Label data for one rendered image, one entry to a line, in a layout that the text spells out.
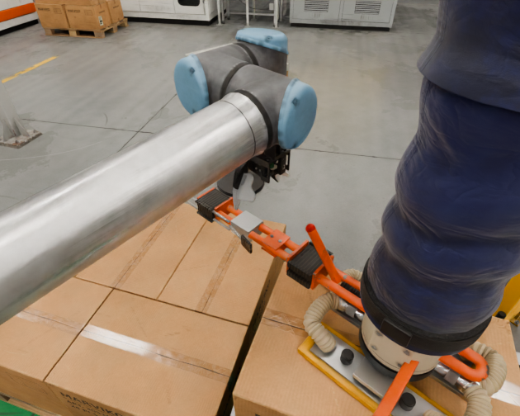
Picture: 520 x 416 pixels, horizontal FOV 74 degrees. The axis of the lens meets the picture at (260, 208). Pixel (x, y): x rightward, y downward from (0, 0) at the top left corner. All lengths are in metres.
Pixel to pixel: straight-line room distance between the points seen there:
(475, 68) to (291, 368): 0.69
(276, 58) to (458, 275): 0.44
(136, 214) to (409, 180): 0.35
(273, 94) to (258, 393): 0.63
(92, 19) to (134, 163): 7.35
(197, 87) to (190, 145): 0.17
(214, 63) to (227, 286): 1.10
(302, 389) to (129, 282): 0.97
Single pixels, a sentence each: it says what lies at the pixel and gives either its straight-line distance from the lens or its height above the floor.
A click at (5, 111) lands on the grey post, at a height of 0.32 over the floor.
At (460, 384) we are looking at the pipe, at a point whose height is 1.03.
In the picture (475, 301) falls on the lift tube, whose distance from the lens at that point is 0.62.
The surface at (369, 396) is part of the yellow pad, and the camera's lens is 0.86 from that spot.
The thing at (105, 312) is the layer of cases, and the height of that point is 0.54.
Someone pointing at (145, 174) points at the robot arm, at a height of 1.54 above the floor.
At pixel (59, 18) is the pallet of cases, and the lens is 8.08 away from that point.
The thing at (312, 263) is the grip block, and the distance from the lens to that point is 0.86.
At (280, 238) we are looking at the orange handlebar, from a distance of 0.92.
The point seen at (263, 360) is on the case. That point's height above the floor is 0.95.
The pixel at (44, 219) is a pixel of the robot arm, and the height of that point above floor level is 1.54.
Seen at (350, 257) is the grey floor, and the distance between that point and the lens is 2.41.
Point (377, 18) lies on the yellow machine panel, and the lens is 7.95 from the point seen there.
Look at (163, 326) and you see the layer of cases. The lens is 1.44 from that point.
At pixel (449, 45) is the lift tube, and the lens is 0.45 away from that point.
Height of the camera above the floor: 1.74
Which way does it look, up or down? 40 degrees down
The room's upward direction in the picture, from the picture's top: straight up
